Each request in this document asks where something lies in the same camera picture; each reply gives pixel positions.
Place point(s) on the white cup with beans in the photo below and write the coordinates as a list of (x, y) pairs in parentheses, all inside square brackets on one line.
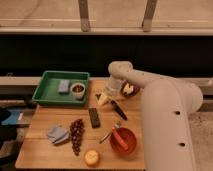
[(78, 90)]

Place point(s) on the blue folded cloth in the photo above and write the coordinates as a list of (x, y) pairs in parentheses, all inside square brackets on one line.
[(57, 134)]

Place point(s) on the yellow round fruit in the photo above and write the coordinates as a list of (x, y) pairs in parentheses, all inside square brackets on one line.
[(92, 158)]

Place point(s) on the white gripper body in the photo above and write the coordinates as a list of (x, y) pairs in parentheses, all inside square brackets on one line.
[(113, 86)]

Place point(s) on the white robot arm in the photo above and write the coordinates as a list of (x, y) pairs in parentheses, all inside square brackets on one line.
[(166, 103)]

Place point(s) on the metal spoon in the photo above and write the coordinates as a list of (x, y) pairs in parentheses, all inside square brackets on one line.
[(116, 126)]

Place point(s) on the red grape bunch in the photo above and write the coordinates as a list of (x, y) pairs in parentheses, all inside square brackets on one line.
[(76, 133)]

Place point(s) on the orange carrot in bowl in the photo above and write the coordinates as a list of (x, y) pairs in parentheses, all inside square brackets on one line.
[(120, 140)]

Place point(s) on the red bowl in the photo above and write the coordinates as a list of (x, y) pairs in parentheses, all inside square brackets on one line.
[(130, 139)]

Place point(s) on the green plastic tray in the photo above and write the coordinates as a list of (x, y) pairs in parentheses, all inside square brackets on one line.
[(47, 93)]

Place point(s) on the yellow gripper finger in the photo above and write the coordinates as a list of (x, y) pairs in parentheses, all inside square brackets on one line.
[(103, 99)]

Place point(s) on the pale food piece on plate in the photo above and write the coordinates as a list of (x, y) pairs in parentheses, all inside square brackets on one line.
[(128, 89)]

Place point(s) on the wooden table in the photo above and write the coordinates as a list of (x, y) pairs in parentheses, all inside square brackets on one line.
[(37, 152)]

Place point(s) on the blue box at left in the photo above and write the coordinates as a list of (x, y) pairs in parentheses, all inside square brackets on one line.
[(10, 116)]

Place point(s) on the dark purple plate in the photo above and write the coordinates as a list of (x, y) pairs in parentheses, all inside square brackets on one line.
[(136, 89)]

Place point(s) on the blue sponge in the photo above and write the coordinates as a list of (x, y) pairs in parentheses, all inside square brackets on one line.
[(63, 86)]

